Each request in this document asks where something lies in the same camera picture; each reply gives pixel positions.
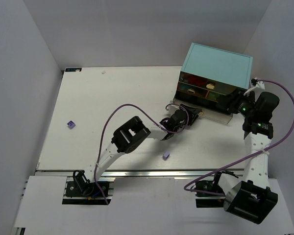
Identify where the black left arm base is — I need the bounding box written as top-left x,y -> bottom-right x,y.
62,170 -> 113,205

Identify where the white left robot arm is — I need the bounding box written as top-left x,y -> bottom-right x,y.
73,103 -> 202,184

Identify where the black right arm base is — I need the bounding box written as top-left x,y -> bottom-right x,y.
191,170 -> 239,208

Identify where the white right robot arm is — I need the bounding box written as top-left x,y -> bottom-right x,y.
214,89 -> 280,224

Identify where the teal drawer organizer box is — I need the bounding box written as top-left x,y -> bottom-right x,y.
174,43 -> 253,115

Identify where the lilac lego piece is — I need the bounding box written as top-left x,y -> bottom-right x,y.
163,151 -> 170,160

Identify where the purple lego piece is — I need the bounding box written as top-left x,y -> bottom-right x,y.
67,120 -> 76,129

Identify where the dark corner label sticker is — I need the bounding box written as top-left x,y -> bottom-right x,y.
65,68 -> 82,72

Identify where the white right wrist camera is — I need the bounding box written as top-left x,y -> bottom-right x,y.
244,77 -> 265,96

